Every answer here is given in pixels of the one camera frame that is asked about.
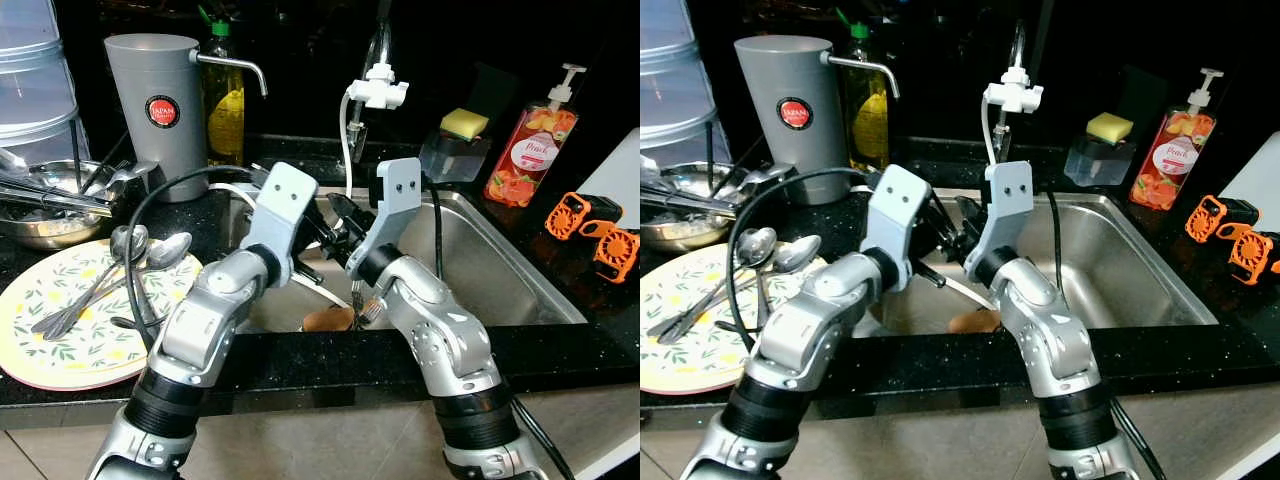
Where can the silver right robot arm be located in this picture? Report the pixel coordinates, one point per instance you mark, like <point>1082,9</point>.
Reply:
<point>440,330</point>
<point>1050,330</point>

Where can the peach hand soap bottle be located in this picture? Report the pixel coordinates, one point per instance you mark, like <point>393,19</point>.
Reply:
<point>525,160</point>
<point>1170,160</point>

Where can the stainless steel sink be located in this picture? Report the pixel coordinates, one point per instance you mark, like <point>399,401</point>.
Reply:
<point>1130,280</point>
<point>500,280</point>

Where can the steel spoon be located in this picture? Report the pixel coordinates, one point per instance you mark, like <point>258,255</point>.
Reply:
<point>172,250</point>
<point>800,253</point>
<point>757,247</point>
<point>130,245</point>

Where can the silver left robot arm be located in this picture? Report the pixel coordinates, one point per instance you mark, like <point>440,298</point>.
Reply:
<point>810,330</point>
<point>200,330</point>

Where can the clear plastic sponge holder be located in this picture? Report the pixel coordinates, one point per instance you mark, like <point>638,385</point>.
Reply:
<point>455,160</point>
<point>1098,165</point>

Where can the yellow dish soap bottle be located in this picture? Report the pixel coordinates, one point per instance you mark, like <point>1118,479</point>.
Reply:
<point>225,120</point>
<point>868,125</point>

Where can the steel bowl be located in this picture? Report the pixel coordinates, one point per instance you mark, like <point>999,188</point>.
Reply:
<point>690,238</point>
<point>50,235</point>

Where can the chrome faucet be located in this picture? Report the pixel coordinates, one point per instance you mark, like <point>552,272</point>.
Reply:
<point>1018,45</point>
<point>380,45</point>

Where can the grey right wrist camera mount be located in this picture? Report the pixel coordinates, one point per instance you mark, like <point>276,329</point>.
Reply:
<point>400,190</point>
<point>1010,190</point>

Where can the yellow sponge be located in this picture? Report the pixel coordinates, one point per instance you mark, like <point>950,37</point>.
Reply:
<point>1110,127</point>
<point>465,122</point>

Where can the grey water filter canister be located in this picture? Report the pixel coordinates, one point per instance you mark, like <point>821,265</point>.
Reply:
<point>150,70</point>
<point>785,70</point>

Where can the floral ceramic plate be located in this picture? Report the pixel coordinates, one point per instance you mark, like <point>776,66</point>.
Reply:
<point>60,350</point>
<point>690,360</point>

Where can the steel fork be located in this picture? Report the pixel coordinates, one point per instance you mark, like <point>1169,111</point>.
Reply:
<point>680,325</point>
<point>60,322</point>
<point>368,312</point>

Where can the white faucet diverter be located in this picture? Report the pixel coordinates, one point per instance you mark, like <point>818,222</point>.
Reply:
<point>1012,95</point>
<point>378,92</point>

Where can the white plastic ladle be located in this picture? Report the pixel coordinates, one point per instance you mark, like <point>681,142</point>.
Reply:
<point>320,290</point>
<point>957,290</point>

